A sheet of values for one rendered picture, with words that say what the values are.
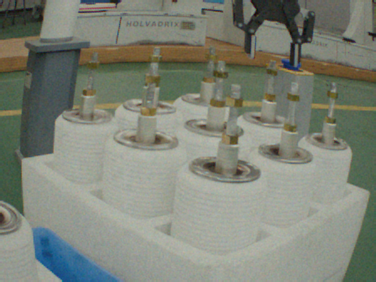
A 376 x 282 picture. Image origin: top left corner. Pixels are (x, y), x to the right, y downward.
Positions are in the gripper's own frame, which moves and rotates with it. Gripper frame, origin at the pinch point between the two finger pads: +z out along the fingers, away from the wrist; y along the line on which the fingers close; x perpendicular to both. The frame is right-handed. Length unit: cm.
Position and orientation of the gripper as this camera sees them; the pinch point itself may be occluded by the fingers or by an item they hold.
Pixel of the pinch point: (273, 54)
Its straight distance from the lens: 90.4
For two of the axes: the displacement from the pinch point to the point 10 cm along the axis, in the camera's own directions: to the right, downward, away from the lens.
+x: 1.3, 2.7, -9.5
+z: -1.1, 9.6, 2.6
